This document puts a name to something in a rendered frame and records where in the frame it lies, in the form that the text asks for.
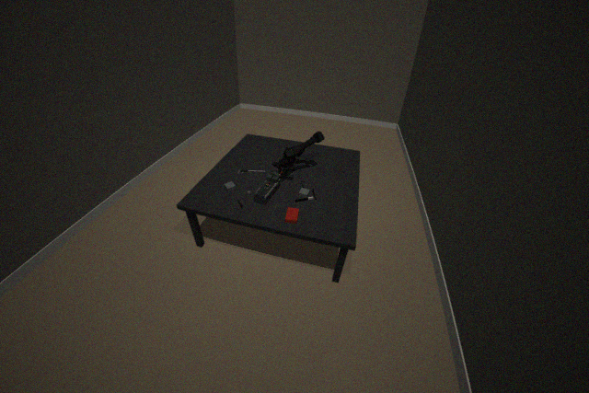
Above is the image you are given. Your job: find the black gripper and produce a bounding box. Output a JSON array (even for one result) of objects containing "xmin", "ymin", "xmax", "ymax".
[{"xmin": 272, "ymin": 157, "xmax": 295, "ymax": 176}]

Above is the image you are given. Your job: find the red block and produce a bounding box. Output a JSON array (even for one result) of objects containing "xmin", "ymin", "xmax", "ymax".
[{"xmin": 285, "ymin": 207, "xmax": 299, "ymax": 224}]

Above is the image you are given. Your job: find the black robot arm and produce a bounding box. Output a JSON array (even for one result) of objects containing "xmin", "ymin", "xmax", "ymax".
[{"xmin": 279, "ymin": 131, "xmax": 325, "ymax": 165}]

